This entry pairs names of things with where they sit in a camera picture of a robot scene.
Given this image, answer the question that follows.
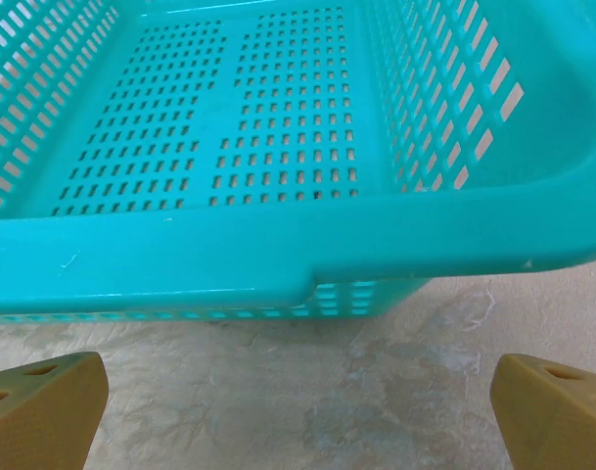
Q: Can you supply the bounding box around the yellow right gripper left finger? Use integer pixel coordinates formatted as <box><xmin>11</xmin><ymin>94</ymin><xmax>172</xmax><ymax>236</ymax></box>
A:
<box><xmin>0</xmin><ymin>350</ymin><xmax>110</xmax><ymax>470</ymax></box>

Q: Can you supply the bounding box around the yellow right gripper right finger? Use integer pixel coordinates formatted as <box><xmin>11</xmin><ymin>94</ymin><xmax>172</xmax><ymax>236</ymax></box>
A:
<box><xmin>489</xmin><ymin>353</ymin><xmax>596</xmax><ymax>470</ymax></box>

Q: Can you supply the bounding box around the teal plastic basket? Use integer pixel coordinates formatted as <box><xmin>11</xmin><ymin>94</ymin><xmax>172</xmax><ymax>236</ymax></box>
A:
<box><xmin>0</xmin><ymin>0</ymin><xmax>596</xmax><ymax>323</ymax></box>

